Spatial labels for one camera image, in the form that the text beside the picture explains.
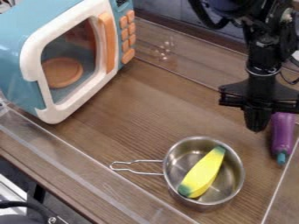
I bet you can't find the purple toy eggplant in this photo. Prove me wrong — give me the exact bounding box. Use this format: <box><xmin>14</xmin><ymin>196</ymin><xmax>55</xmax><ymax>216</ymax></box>
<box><xmin>271</xmin><ymin>112</ymin><xmax>295</xmax><ymax>165</ymax></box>

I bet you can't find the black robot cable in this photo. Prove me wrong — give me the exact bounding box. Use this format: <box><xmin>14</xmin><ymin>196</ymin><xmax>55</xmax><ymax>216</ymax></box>
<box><xmin>187</xmin><ymin>0</ymin><xmax>299</xmax><ymax>86</ymax></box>

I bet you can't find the black cable lower left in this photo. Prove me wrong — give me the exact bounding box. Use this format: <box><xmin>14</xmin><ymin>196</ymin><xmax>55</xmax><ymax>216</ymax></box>
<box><xmin>0</xmin><ymin>200</ymin><xmax>52</xmax><ymax>224</ymax></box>

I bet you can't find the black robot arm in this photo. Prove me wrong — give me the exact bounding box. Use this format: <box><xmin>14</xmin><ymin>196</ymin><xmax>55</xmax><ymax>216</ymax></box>
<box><xmin>219</xmin><ymin>0</ymin><xmax>299</xmax><ymax>132</ymax></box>

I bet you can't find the blue toy microwave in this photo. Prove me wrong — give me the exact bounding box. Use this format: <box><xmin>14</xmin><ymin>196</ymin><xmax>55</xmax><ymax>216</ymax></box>
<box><xmin>0</xmin><ymin>0</ymin><xmax>137</xmax><ymax>123</ymax></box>

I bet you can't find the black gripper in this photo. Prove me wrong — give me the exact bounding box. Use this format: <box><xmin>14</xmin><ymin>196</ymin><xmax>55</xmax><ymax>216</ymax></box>
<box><xmin>219</xmin><ymin>74</ymin><xmax>299</xmax><ymax>131</ymax></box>

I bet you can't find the silver pot with wire handle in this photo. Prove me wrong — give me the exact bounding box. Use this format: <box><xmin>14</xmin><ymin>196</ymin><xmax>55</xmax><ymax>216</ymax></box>
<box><xmin>110</xmin><ymin>136</ymin><xmax>246</xmax><ymax>211</ymax></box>

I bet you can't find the orange microwave turntable plate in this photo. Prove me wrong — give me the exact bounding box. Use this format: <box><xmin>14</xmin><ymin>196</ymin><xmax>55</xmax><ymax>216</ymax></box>
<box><xmin>42</xmin><ymin>57</ymin><xmax>83</xmax><ymax>88</ymax></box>

